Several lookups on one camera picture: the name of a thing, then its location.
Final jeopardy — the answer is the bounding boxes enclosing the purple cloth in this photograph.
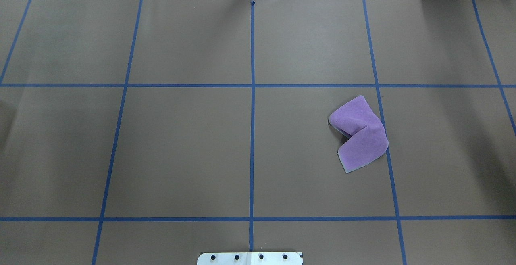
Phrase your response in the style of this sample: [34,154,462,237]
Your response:
[328,95,389,173]

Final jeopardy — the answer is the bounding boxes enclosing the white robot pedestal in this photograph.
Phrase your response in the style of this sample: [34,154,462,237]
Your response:
[197,252,304,265]

